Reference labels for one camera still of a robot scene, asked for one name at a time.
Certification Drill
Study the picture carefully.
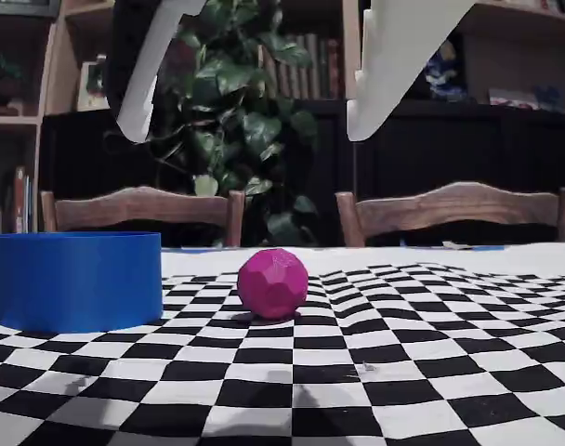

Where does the green leafy houseplant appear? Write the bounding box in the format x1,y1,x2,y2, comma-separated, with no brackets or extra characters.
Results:
103,0,322,247

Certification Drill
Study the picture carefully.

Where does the brown wooden chair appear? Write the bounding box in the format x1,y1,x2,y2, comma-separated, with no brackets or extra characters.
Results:
39,185,246,247
335,180,565,247

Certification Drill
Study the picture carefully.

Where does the row of old books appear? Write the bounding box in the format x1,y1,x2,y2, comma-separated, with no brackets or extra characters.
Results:
258,32,348,101

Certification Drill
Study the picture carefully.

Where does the black white checkered mat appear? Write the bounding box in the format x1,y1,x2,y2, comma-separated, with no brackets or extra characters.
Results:
0,243,565,446

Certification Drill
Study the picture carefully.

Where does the blue white figurine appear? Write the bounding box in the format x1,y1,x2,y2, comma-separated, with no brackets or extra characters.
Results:
421,39,469,101

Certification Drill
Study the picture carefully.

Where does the small framed picture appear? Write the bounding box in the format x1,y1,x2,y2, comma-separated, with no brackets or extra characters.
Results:
75,54,110,112

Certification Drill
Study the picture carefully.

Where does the pink faceted ball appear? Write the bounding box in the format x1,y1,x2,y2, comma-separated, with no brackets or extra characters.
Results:
237,247,310,321

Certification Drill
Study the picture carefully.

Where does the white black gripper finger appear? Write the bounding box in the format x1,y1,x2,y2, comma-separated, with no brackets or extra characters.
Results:
106,0,207,144

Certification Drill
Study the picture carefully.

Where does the dark low cabinet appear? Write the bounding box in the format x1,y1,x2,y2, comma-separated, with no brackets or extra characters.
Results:
39,98,565,247

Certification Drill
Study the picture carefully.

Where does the light wood bookshelf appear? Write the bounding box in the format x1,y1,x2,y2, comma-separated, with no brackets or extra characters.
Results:
0,0,116,236

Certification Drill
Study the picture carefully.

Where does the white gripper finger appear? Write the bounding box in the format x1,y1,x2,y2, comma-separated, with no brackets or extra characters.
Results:
346,0,479,142

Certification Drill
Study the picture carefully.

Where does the blue round box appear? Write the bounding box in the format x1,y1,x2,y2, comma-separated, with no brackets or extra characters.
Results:
0,230,165,334

